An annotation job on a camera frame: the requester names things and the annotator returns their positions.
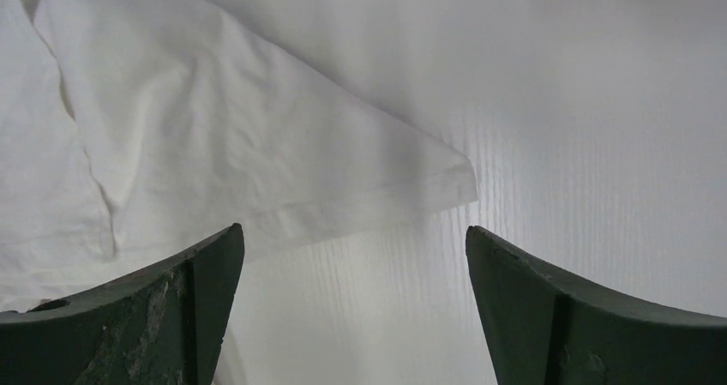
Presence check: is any white t-shirt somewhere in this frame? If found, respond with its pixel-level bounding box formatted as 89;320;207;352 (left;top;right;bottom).
1;0;477;312

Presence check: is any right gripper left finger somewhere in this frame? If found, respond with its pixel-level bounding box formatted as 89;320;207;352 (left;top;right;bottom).
1;224;244;384

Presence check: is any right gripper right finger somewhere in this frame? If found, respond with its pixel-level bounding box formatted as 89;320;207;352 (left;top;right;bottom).
466;226;726;384

